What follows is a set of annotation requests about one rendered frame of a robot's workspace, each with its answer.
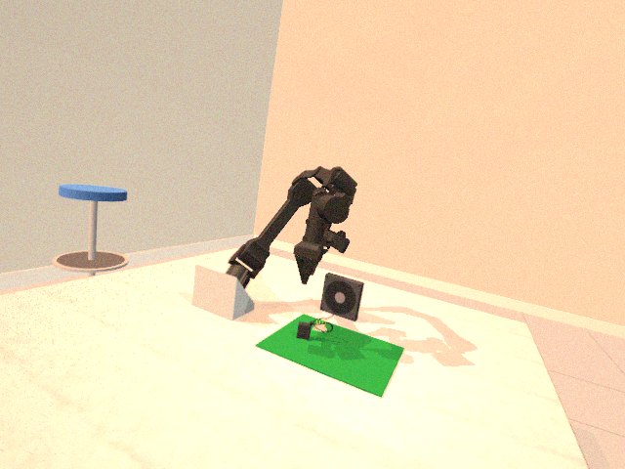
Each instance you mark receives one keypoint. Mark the black cable with plug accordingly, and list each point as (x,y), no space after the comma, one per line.
(304,329)

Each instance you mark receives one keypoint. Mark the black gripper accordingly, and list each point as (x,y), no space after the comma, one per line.
(309,251)

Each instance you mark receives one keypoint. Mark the green flat board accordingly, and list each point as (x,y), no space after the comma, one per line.
(343,354)

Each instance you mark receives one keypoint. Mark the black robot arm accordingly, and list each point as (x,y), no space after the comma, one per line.
(331,202)

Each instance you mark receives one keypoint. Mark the dark brown cooling fan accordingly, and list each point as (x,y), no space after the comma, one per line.
(342,295)

